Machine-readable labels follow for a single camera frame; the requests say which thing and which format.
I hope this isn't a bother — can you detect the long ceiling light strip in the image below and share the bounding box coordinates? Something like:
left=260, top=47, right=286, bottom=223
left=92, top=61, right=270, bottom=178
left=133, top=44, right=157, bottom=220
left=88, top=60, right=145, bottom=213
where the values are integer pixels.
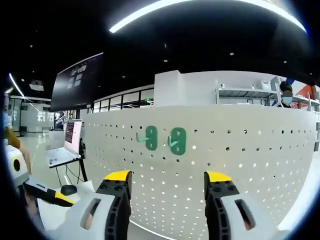
left=108, top=0, right=308, bottom=34

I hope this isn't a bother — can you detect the short ceiling light strip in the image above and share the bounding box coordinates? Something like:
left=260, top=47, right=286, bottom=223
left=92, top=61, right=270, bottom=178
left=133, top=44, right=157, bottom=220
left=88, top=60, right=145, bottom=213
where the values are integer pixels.
left=8, top=72, right=26, bottom=99

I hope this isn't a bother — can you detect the white partition block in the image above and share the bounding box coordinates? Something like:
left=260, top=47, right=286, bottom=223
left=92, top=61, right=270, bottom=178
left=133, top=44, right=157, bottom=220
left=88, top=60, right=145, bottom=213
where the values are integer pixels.
left=153, top=70, right=282, bottom=109

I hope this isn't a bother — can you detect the metal shelf rack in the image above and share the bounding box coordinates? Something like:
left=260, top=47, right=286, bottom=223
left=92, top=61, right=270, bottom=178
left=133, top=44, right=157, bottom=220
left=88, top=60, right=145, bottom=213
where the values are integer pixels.
left=215, top=86, right=320, bottom=111

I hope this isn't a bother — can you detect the white perforated mounting plate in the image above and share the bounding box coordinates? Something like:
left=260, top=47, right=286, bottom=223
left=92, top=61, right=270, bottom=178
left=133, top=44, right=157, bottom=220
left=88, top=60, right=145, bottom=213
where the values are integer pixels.
left=82, top=104, right=317, bottom=240

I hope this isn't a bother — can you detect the black laptop stand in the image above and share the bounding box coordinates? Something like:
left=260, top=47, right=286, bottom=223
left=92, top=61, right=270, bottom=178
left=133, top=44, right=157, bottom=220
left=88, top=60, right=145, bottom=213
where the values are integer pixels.
left=54, top=139, right=89, bottom=187

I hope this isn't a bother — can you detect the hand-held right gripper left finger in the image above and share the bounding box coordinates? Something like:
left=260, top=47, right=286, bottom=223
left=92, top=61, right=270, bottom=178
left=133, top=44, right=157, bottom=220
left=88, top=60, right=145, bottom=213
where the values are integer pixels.
left=53, top=169, right=133, bottom=240

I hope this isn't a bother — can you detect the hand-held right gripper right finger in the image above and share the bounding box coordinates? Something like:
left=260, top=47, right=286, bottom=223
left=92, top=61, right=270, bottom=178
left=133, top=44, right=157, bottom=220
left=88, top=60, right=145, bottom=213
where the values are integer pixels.
left=203, top=170, right=285, bottom=240

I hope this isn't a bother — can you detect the ceiling air conditioner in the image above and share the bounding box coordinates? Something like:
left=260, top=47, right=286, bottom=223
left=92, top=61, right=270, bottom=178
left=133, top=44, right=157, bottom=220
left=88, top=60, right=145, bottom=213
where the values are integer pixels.
left=28, top=79, right=45, bottom=92

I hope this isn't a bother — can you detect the large dark wall screen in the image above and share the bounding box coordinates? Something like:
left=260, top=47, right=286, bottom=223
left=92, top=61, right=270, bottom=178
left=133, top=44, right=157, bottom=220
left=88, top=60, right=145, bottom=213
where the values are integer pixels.
left=49, top=51, right=105, bottom=112

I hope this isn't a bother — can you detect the open white laptop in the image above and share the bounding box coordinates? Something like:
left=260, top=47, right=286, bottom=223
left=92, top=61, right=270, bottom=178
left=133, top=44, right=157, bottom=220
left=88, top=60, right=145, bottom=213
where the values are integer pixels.
left=42, top=119, right=84, bottom=169

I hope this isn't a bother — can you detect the black computer mouse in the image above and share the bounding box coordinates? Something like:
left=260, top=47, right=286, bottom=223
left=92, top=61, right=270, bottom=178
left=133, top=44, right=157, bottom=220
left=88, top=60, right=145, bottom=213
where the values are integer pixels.
left=60, top=184, right=77, bottom=197

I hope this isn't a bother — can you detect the green hook assembly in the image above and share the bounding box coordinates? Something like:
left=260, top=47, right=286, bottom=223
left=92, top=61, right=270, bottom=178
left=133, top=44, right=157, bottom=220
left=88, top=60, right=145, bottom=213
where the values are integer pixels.
left=167, top=127, right=187, bottom=155
left=136, top=125, right=158, bottom=151

